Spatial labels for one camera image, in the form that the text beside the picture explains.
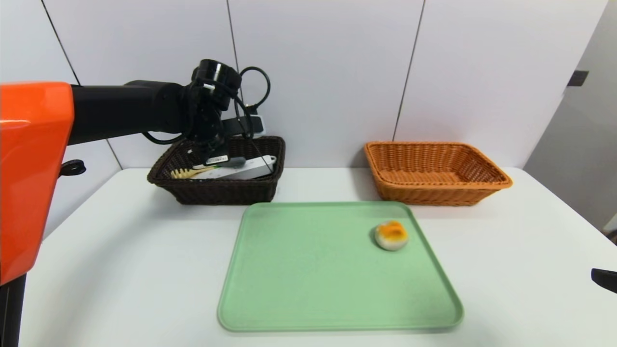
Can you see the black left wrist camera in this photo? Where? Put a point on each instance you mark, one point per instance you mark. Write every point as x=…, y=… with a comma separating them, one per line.
x=246, y=126

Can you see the light green plastic tray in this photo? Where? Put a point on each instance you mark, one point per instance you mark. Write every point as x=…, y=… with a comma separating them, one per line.
x=313, y=279

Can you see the round bun with orange topping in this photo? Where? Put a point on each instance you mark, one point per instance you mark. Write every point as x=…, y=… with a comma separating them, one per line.
x=391, y=237

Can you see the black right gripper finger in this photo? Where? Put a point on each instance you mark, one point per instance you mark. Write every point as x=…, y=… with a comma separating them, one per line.
x=607, y=279

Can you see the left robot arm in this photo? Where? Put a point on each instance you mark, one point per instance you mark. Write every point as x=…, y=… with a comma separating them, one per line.
x=120, y=113

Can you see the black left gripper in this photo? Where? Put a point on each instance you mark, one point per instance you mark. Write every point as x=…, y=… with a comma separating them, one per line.
x=215, y=158

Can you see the orange wicker basket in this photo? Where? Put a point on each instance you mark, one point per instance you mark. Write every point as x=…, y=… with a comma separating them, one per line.
x=434, y=193

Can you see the dark brown wicker basket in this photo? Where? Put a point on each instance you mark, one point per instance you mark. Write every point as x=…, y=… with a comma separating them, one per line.
x=221, y=192

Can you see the black wall bracket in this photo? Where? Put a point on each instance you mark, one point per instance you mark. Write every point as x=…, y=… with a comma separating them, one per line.
x=577, y=78

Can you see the white power strip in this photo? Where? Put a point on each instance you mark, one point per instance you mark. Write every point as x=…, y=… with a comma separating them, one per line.
x=250, y=169

